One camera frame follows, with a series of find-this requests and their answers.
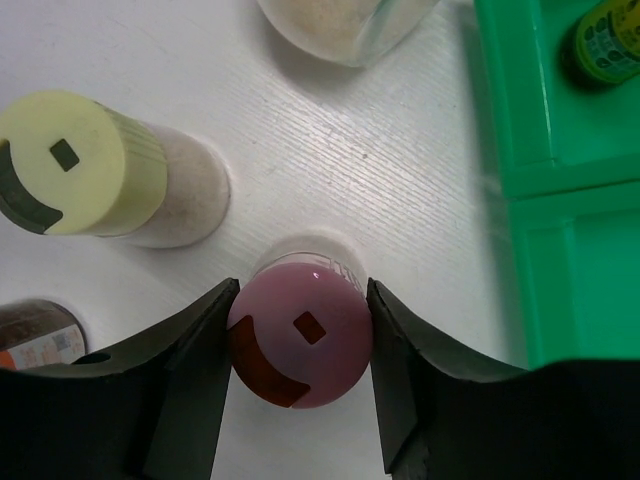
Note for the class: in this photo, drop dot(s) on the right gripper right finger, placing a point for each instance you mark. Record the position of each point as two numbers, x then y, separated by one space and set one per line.
447 411

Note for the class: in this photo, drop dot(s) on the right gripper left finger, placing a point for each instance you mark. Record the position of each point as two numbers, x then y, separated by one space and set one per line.
147 407

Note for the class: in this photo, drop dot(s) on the silver lid spice jar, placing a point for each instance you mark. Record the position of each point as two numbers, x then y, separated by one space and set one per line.
38 332

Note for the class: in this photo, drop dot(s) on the pink cap spice shaker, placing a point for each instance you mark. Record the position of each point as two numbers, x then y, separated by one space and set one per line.
300 333

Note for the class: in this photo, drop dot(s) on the yellow cap spice shaker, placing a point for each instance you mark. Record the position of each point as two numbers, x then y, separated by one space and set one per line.
71 166

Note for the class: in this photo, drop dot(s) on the clear glass jar white powder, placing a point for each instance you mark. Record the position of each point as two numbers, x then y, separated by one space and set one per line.
345 32

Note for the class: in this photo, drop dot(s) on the green label sauce bottle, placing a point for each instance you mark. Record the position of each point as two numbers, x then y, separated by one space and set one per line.
602 48

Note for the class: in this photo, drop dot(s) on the green four-compartment plastic tray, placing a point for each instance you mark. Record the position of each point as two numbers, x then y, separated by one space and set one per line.
569 164

